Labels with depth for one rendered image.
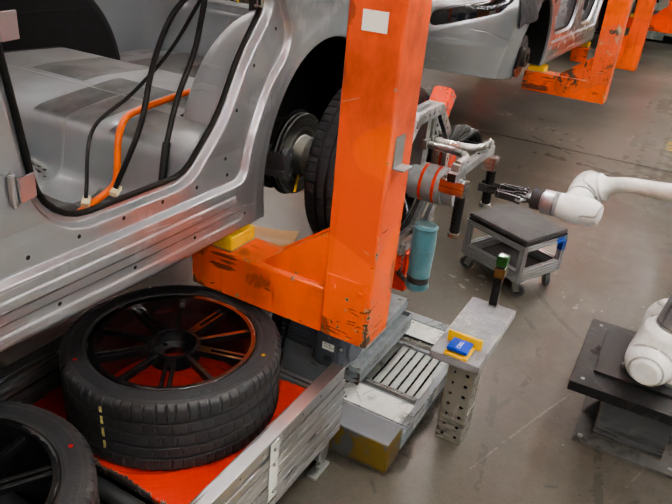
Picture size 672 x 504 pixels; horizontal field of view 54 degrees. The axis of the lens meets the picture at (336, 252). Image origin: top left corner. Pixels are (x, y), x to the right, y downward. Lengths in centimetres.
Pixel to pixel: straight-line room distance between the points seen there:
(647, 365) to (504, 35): 309
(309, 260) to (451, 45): 304
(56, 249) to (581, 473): 190
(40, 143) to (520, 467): 206
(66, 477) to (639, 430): 196
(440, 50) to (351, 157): 309
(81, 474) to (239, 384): 48
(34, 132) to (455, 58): 310
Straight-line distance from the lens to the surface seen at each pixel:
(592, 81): 588
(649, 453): 279
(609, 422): 274
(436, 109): 244
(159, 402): 186
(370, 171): 180
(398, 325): 288
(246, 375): 194
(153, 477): 199
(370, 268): 190
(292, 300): 210
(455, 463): 250
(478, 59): 491
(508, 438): 266
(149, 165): 222
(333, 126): 229
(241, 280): 220
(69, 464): 173
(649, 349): 237
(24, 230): 162
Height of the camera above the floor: 169
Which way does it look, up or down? 27 degrees down
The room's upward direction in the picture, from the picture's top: 5 degrees clockwise
